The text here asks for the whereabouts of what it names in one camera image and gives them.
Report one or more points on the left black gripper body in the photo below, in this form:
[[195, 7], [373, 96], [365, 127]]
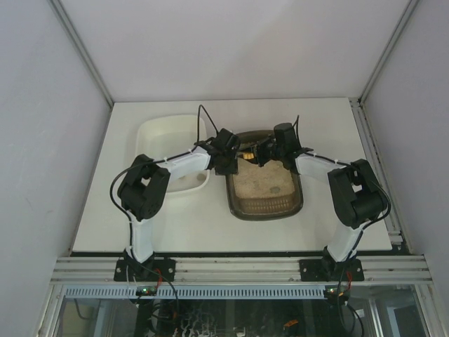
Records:
[[227, 165]]

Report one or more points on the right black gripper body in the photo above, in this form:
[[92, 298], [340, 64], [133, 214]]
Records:
[[264, 155]]

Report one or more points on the yellow litter scoop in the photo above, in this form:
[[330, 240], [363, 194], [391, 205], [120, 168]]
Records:
[[246, 155]]

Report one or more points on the green clump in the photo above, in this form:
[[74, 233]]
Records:
[[275, 190], [200, 177]]

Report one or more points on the dark brown litter box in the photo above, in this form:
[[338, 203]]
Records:
[[249, 196]]

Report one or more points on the white plastic tub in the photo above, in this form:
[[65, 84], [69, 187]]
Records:
[[169, 136]]

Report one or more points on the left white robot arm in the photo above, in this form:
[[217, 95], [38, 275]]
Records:
[[139, 191]]

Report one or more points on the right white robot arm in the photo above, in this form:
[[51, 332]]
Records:
[[358, 199]]

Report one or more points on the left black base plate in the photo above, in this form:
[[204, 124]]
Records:
[[151, 271]]

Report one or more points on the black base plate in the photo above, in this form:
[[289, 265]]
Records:
[[323, 270], [151, 271]]

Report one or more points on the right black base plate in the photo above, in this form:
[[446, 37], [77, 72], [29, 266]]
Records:
[[323, 270]]

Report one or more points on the right side aluminium rail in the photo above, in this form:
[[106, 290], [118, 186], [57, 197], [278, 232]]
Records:
[[372, 152]]

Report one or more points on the aluminium mounting rail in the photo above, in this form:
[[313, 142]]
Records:
[[278, 270]]

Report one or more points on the grey slotted cable duct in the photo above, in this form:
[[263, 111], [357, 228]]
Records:
[[244, 292]]

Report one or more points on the right aluminium frame post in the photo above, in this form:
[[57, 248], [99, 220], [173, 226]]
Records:
[[387, 51]]

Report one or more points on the aluminium frame post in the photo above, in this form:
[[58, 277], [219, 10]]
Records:
[[80, 48], [387, 51]]

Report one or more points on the left aluminium frame post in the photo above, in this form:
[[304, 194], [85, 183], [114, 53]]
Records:
[[80, 48]]

